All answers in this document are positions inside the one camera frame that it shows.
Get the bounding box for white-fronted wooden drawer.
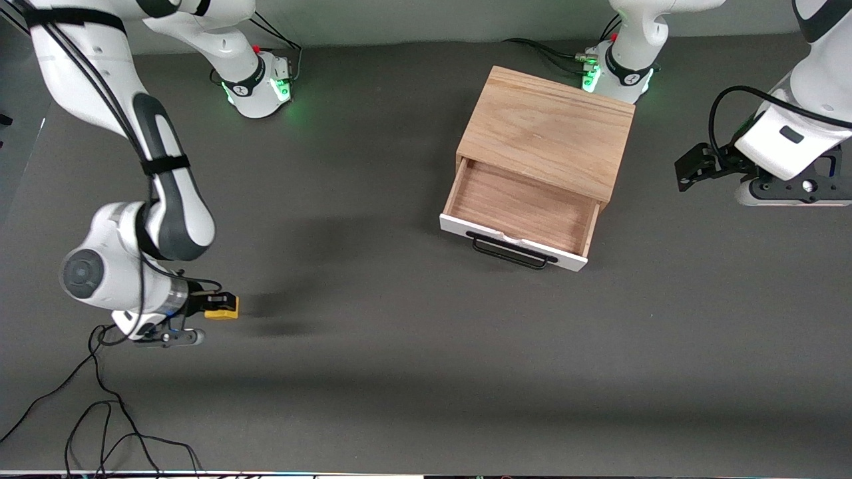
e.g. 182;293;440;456
439;158;602;272

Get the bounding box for black drawer handle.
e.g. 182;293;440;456
469;231;558;270

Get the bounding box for wooden drawer cabinet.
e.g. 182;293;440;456
456;65;636;204

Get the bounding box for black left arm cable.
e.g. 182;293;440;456
708;85;852;157

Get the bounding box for thin black cable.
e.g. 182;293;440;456
65;401;204;479
0;325;164;479

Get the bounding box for black left arm base cables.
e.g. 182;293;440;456
503;17;623;74

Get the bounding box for black arm base cables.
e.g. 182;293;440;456
503;17;623;74
240;13;304;84

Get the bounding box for black right arm base cables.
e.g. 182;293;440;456
240;13;304;84

